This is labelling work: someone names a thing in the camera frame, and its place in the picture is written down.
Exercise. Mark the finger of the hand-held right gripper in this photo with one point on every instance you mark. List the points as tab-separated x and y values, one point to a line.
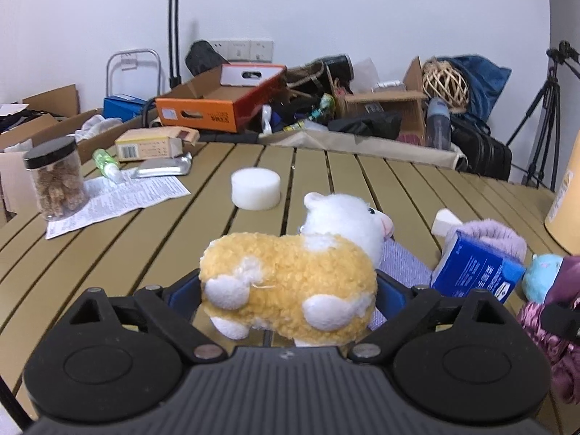
564	321

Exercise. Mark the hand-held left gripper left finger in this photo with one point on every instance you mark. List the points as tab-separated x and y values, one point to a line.
183	290

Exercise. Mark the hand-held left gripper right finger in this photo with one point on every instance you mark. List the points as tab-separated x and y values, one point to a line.
392	297

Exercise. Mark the purple shiny cloth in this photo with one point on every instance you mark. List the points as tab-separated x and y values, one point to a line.
553	362

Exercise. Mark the light blue plush toy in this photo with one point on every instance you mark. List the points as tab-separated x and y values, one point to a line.
541	276

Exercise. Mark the white foam wedge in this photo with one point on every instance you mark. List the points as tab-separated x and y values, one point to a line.
446	223

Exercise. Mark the yellow and white plush sheep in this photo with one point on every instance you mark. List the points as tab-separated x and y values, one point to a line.
290	276

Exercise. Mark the lavender fuzzy sock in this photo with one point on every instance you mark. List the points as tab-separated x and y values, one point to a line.
494	235

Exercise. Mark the lilac woven cloth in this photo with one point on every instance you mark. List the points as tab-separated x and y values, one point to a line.
403	263

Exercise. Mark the olive folding camping table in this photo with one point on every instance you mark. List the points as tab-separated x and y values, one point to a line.
136	244

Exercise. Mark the blue tissue box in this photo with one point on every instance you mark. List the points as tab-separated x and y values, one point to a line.
475	272

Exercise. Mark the printed paper sheet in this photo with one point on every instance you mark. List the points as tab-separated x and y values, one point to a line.
122	199

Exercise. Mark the yellow thermos jug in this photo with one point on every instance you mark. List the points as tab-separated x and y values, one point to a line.
566	208

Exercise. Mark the silver foil packet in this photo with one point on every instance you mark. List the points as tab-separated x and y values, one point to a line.
163	166

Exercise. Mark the white foam disc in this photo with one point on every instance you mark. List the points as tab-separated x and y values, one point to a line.
256	188

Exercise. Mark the small green bottle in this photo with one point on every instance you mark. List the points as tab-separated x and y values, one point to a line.
108	165

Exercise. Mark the yellow paper box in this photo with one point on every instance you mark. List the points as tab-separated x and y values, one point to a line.
149	145

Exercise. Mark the clear jar with black lid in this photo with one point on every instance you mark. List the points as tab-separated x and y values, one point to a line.
56	181

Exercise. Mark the black luggage bag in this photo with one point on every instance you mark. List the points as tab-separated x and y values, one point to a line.
485	149

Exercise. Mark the orange shoe box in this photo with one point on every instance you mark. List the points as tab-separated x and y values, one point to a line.
199	115

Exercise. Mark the blue water bottle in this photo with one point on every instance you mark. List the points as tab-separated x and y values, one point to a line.
438	127

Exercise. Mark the large open cardboard box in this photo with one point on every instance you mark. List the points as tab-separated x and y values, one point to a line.
54	122

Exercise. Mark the rattan ball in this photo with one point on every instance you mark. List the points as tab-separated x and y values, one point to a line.
446	84

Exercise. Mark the blue bag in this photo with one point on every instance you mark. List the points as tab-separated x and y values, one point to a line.
487	81

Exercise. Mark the black camera tripod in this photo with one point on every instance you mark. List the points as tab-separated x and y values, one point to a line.
543	113

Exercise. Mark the metal folding frame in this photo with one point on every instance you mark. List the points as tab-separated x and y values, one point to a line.
136	52

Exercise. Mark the white wall socket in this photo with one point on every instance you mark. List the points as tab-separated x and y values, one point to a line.
249	50

